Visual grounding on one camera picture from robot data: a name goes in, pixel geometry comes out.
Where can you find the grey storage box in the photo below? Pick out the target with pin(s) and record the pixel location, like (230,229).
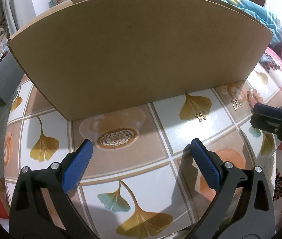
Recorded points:
(10,77)

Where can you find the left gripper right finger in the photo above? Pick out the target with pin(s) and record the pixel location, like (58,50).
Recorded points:
(253,216)

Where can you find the ginkgo pattern tablecloth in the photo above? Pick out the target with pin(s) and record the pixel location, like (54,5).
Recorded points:
(140,183)

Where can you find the blue blanket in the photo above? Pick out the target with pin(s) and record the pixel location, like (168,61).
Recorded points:
(264,16)

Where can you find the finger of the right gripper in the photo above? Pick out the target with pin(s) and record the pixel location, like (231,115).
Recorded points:
(273,114)
(267,124)

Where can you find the gold butterfly charm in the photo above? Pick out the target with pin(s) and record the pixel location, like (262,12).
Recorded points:
(201,116)
(236,104)

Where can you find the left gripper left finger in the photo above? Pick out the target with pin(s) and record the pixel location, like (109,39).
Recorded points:
(29,216)

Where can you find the brown cardboard box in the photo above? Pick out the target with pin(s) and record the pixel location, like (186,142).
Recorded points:
(89,57)

